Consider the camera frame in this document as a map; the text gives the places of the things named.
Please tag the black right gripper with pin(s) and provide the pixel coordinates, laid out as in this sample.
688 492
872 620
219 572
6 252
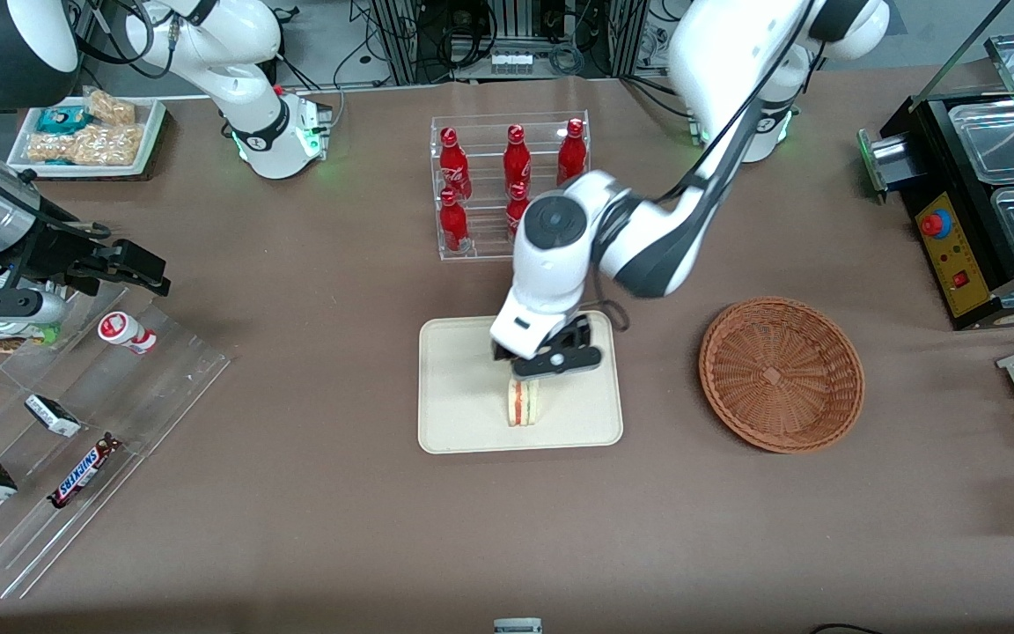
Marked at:
51 249

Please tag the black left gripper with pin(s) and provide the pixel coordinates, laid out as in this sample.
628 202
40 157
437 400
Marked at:
576 334

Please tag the triangle sandwich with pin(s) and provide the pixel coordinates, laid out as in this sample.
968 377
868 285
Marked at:
525 403

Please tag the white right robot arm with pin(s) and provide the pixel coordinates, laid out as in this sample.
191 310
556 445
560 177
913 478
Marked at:
243 44

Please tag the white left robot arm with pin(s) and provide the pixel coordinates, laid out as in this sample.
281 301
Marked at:
718 53

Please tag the cream plastic tray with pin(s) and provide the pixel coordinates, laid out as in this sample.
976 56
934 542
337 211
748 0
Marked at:
463 396

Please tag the white snack tray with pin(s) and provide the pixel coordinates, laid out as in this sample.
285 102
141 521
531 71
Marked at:
150 132

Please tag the brown wicker basket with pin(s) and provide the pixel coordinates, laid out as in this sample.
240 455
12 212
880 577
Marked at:
780 374

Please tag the white red yogurt bottle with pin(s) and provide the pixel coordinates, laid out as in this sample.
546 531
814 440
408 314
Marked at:
120 330

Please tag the green white packet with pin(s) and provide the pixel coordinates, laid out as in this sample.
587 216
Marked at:
42 333

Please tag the clear acrylic stepped shelf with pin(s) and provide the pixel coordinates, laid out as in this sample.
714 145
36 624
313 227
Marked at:
128 396

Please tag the clear bag of puffed snacks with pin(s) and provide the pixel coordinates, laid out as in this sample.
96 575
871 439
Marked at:
108 145
111 107
49 148

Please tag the red cola bottle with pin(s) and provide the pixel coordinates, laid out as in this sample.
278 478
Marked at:
453 224
453 165
571 150
514 207
517 160

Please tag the clear acrylic bottle rack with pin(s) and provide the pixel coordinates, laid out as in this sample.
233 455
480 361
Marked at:
485 220

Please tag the teal snack packet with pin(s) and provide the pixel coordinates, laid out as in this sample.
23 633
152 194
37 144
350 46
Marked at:
62 119

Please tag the Snickers chocolate bar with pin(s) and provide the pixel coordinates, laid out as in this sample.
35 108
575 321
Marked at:
83 471

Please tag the white power strip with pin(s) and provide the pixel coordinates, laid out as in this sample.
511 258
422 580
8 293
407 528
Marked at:
511 62

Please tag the white label tag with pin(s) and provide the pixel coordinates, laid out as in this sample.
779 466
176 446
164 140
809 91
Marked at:
518 626

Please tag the black food warmer machine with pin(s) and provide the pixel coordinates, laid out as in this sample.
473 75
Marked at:
956 264

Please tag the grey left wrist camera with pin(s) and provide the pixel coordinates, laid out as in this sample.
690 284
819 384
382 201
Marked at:
569 362

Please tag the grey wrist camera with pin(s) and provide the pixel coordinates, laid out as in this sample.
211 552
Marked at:
569 362
23 306

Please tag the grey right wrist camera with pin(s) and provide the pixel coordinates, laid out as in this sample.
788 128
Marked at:
23 306

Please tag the aluminium frame rack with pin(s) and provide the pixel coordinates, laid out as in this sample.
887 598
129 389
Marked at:
401 40

